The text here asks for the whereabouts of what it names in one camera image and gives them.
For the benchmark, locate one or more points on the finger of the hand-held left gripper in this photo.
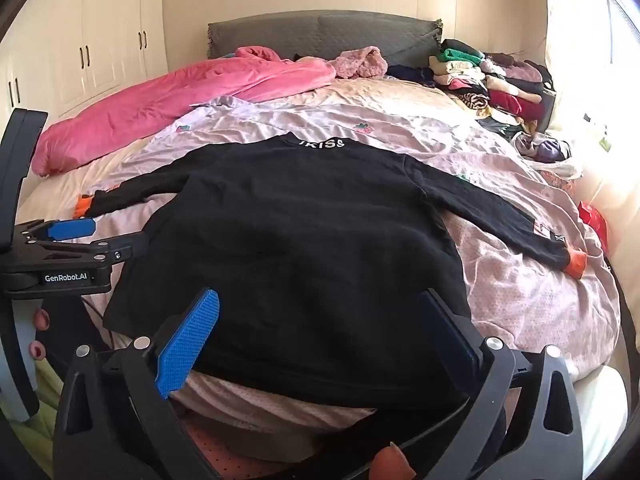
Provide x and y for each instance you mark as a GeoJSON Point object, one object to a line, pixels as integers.
{"type": "Point", "coordinates": [125, 250]}
{"type": "Point", "coordinates": [70, 230]}

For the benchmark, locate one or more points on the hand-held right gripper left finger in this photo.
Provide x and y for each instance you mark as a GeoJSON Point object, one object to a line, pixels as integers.
{"type": "Point", "coordinates": [192, 337]}

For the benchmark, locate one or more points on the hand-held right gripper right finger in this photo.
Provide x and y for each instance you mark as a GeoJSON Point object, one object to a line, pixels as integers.
{"type": "Point", "coordinates": [447, 340]}

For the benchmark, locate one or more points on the black long-sleeve sweater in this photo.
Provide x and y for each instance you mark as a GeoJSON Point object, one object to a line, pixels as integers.
{"type": "Point", "coordinates": [300, 260]}

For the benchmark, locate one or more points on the stack of folded clothes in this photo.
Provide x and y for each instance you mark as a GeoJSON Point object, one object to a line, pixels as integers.
{"type": "Point", "coordinates": [495, 85]}

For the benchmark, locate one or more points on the person's left hand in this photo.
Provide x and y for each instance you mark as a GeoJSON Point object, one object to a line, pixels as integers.
{"type": "Point", "coordinates": [41, 319]}

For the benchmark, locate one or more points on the person's right hand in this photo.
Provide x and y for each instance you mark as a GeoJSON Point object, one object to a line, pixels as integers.
{"type": "Point", "coordinates": [395, 465]}

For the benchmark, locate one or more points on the green cloth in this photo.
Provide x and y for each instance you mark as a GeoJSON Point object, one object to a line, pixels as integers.
{"type": "Point", "coordinates": [35, 400]}

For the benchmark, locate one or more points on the pink blanket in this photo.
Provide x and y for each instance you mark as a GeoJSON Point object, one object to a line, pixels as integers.
{"type": "Point", "coordinates": [150, 105]}

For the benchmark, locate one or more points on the white mattress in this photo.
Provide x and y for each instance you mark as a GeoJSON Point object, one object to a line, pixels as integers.
{"type": "Point", "coordinates": [602, 415]}

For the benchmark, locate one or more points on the red bag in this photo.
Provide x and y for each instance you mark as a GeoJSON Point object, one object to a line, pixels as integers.
{"type": "Point", "coordinates": [594, 222]}

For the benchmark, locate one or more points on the white wardrobe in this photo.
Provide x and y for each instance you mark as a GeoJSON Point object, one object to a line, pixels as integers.
{"type": "Point", "coordinates": [100, 35]}

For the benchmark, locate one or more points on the pile of pale underwear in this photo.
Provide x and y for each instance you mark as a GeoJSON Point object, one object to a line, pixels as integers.
{"type": "Point", "coordinates": [545, 152]}

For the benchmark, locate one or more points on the pale purple printed quilt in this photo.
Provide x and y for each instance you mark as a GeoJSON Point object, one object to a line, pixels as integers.
{"type": "Point", "coordinates": [400, 125]}

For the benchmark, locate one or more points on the peach bed sheet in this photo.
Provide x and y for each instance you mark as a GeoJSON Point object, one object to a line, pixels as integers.
{"type": "Point", "coordinates": [370, 91]}

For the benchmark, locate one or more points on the navy garment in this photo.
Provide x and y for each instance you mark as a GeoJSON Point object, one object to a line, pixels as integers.
{"type": "Point", "coordinates": [407, 74]}

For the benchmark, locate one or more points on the grey padded headboard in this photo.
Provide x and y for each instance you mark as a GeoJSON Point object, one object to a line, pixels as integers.
{"type": "Point", "coordinates": [300, 37]}

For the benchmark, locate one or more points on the pink fluffy garment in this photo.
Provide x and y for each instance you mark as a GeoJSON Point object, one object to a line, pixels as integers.
{"type": "Point", "coordinates": [361, 62]}

